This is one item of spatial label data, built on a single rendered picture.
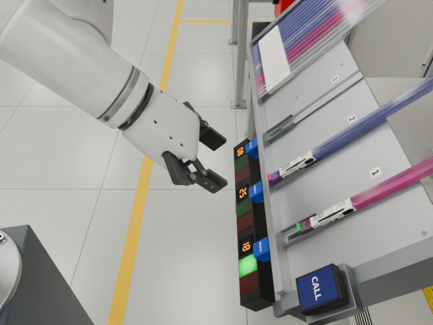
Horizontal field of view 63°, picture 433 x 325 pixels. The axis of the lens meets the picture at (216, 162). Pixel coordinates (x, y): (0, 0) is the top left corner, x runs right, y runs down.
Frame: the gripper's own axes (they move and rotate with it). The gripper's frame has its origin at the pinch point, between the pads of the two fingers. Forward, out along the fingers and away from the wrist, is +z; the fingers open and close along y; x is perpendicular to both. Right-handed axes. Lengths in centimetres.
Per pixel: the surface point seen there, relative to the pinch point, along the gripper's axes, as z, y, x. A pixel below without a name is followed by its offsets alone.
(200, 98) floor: 47, -128, -61
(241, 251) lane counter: 11.2, 8.5, -5.5
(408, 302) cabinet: 52, 8, 4
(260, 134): 8.0, -10.5, 3.3
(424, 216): 10.2, 16.2, 21.3
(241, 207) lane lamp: 11.1, 0.1, -4.9
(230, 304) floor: 57, -10, -52
